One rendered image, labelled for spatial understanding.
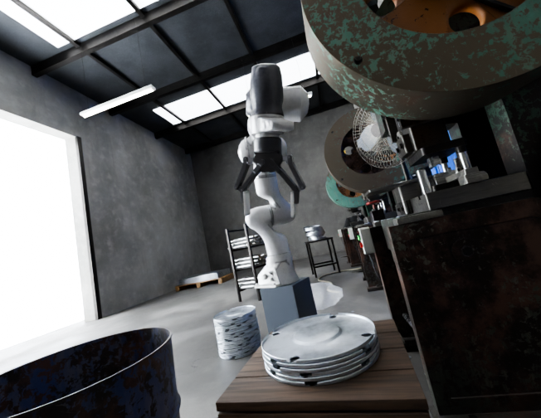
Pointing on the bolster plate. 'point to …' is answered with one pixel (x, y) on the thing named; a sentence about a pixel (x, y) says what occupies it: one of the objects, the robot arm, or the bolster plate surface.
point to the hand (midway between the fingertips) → (269, 211)
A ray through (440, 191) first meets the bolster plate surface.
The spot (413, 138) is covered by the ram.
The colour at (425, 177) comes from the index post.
